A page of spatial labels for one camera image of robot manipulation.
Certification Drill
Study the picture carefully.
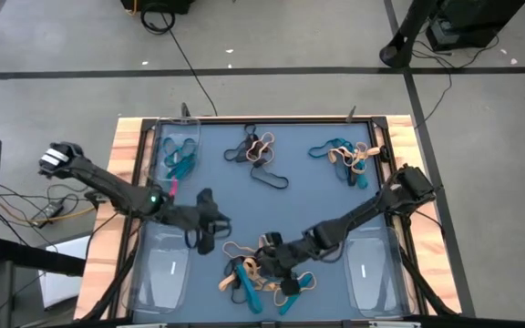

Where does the black floor tape line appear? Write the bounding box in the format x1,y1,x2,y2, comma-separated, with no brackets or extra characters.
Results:
383,0,477,318
0,67,525,80

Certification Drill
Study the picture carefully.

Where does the dark navy rubber band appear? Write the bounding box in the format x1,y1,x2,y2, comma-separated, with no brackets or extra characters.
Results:
334,157,358,187

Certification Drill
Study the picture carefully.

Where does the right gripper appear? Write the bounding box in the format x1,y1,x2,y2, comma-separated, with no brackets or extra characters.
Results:
255,231,302,297

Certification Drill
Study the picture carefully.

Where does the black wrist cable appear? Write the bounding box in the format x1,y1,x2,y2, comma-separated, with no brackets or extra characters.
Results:
317,243,351,265
183,227,201,251

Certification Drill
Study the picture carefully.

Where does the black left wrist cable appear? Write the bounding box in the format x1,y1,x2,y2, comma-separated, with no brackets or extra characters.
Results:
183,227,201,251

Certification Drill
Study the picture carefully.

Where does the black power adapter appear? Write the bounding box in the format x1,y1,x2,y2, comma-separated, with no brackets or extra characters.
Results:
31,202,66,224

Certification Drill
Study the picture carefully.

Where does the thin black floor cable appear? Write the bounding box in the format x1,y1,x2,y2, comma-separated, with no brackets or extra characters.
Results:
410,34,503,131

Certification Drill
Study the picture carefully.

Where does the black diagonal frame strut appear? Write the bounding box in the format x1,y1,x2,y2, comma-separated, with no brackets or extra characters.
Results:
79,236,144,322
397,245,460,317

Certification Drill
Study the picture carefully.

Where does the beige elastic band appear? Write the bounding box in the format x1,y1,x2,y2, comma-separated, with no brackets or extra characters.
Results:
252,139,273,169

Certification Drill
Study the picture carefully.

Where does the black floor equipment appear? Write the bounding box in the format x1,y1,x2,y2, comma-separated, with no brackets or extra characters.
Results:
119,0,196,15

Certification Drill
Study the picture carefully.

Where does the white sheet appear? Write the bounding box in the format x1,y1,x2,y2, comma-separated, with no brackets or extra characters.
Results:
37,234,91,311

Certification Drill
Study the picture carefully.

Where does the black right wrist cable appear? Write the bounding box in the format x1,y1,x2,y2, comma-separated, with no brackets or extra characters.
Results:
317,243,351,265

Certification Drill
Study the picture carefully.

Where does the black frame beam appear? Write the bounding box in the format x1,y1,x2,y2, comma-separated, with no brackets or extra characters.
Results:
52,313,525,328

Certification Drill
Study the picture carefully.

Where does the black flat bar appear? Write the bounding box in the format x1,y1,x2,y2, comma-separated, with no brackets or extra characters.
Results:
0,237,87,278

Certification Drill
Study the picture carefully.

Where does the yellow floor cable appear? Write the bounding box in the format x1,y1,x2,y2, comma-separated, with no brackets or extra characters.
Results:
0,200,98,225

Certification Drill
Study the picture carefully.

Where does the black coiled floor cable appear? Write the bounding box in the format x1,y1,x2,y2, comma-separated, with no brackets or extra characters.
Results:
139,1,221,118

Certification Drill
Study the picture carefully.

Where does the black floor cable bundle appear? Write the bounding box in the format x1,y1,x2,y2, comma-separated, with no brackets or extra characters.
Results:
0,181,94,218

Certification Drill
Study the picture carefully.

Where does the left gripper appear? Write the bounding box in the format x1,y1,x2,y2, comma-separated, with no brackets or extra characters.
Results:
195,188,232,256

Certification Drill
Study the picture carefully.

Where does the black equipment case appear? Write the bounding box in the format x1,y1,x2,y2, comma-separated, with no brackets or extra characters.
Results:
425,0,525,52

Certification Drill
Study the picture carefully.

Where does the clear plastic basket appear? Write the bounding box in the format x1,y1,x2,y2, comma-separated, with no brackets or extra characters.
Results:
151,117,202,184
342,225,412,319
128,221,194,315

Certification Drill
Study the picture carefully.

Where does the black thin rubber band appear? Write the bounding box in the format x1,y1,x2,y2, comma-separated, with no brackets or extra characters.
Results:
223,138,251,164
249,157,290,190
242,122,259,143

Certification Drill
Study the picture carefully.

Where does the tan flat rubber band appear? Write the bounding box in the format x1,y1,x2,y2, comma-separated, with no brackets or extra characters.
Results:
217,274,242,293

